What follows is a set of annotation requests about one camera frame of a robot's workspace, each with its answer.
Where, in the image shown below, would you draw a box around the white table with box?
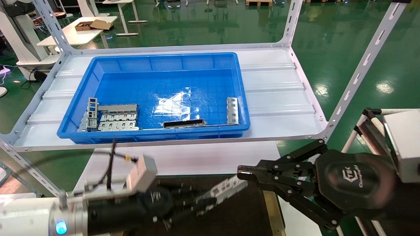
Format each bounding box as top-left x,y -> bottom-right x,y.
37,16 -> 118,50

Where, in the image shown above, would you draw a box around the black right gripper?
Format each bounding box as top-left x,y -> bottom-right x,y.
237,139 -> 398,232

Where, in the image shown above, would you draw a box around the white desk metal legs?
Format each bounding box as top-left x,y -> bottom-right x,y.
102,0 -> 148,36

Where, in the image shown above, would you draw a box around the leaning silver metal part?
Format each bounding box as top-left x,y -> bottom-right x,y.
77,111 -> 89,132

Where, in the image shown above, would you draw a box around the blue plastic bin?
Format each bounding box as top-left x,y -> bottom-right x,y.
57,52 -> 251,144

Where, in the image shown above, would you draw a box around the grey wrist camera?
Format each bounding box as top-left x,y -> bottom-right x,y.
126,155 -> 158,194
383,109 -> 420,184

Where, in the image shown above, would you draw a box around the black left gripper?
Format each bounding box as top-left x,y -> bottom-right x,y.
140,186 -> 218,227

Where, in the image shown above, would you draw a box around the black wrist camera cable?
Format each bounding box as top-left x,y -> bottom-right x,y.
10,138 -> 139,198

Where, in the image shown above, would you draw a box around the silver metal part square holes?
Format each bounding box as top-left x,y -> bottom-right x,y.
196,175 -> 249,211

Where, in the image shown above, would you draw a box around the upright silver metal frame part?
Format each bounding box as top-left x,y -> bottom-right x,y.
87,97 -> 99,128

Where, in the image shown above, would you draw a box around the black floor cable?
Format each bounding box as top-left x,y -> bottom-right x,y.
20,68 -> 48,90

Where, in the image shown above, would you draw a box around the white machine base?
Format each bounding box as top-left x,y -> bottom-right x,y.
0,0 -> 61,81

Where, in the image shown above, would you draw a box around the black white trolley frame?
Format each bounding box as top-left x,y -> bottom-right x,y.
341,108 -> 399,158

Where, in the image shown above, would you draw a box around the white metal shelf rack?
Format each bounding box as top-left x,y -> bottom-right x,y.
0,0 -> 410,198

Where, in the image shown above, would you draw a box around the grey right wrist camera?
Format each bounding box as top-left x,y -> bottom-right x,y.
383,109 -> 420,184

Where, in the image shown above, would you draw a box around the grey metal part black inside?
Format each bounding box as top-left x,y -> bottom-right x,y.
163,119 -> 207,129

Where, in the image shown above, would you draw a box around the flat grey metal part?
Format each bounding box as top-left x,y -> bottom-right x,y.
98,104 -> 138,113

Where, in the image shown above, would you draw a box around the open cardboard box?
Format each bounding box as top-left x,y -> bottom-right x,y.
75,20 -> 113,32

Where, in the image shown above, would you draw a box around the silver slotted metal part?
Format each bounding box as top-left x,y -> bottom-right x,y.
226,97 -> 239,125

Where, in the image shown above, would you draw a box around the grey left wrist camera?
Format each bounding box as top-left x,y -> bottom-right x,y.
126,155 -> 158,194

